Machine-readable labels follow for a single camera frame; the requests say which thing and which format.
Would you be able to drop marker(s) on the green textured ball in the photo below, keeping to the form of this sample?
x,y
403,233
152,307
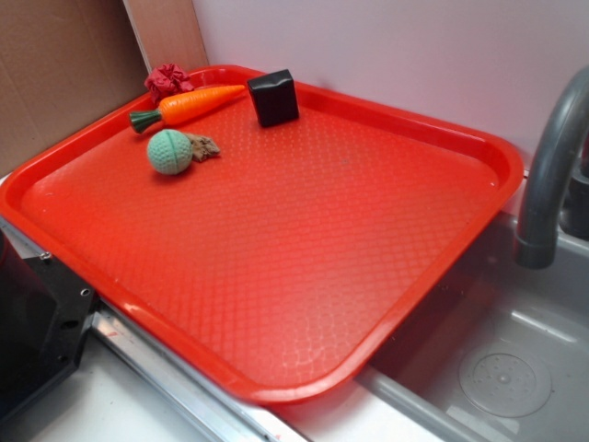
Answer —
x,y
169,152

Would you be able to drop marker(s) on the grey plastic sink basin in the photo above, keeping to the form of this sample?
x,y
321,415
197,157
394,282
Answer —
x,y
494,352

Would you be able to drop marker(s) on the brown crumpled lump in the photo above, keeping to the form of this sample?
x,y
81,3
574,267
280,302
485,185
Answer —
x,y
202,147

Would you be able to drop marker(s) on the grey faucet spout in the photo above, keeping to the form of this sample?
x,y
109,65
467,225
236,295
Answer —
x,y
556,191

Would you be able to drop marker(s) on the black box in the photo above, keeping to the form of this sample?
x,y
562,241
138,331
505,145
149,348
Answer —
x,y
274,98

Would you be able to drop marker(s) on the brown cardboard panel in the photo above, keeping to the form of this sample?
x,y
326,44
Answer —
x,y
65,64

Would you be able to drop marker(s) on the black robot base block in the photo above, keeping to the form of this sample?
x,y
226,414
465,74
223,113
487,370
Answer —
x,y
46,311

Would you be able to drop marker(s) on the red crumpled paper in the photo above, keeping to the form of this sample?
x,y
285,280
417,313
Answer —
x,y
167,80

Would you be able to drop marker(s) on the orange toy carrot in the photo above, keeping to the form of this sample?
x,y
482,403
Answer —
x,y
185,106

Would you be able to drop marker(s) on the red plastic tray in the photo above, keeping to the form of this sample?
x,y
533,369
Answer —
x,y
279,267

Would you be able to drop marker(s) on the silver metal rail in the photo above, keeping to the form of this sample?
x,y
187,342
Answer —
x,y
128,388

